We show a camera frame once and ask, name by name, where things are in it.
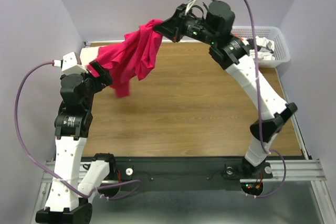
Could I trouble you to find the folded white t-shirt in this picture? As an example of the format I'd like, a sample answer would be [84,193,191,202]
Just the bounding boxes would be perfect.
[79,47,100,66]

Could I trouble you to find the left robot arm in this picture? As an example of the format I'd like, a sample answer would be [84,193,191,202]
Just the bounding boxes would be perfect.
[35,60,117,223]

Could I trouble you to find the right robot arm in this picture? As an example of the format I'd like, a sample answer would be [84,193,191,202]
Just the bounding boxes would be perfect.
[153,0,297,177]

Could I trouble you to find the aluminium frame rail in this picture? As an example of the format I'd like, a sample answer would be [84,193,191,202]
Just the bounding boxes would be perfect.
[42,159,327,183]

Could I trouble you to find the white crumpled shirt in basket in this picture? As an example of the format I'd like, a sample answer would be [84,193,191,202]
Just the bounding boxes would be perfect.
[255,36,275,61]

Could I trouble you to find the pink t-shirt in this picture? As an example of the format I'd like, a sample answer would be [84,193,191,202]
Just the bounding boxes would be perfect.
[96,19,163,98]

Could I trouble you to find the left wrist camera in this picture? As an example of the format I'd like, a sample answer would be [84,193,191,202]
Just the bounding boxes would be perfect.
[52,52,88,76]

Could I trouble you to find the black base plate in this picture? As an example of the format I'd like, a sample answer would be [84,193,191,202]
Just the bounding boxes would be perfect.
[86,156,274,192]

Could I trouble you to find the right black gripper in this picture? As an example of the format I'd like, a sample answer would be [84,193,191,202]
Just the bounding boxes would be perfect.
[155,2,218,46]

